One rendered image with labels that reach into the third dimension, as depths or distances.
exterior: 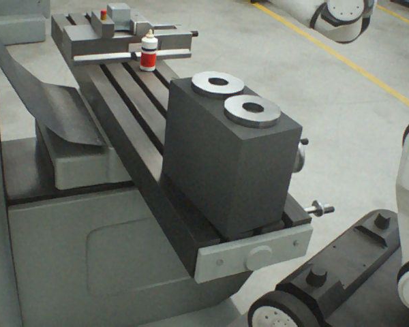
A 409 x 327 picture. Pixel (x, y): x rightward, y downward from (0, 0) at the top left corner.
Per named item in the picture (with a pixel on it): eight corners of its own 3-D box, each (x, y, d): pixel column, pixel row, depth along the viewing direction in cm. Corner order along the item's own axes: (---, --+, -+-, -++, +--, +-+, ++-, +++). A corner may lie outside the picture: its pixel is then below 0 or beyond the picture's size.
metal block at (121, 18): (123, 22, 150) (125, 2, 147) (129, 29, 146) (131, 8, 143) (105, 23, 148) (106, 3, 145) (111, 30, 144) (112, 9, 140)
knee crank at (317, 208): (326, 206, 178) (331, 191, 175) (337, 216, 174) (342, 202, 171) (271, 219, 169) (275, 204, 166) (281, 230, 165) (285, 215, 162)
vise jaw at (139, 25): (140, 20, 155) (140, 7, 153) (153, 35, 146) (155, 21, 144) (120, 22, 153) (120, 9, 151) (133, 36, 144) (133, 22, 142)
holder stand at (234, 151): (214, 157, 110) (228, 64, 99) (281, 220, 95) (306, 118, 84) (161, 169, 104) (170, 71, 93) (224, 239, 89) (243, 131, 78)
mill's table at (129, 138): (113, 29, 190) (114, 8, 186) (310, 257, 99) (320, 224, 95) (50, 34, 181) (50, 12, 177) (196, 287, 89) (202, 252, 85)
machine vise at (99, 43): (174, 39, 165) (177, 5, 159) (192, 58, 154) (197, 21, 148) (61, 46, 151) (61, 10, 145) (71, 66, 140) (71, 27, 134)
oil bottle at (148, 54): (151, 65, 146) (155, 26, 140) (157, 71, 143) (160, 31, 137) (138, 66, 144) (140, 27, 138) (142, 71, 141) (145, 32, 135)
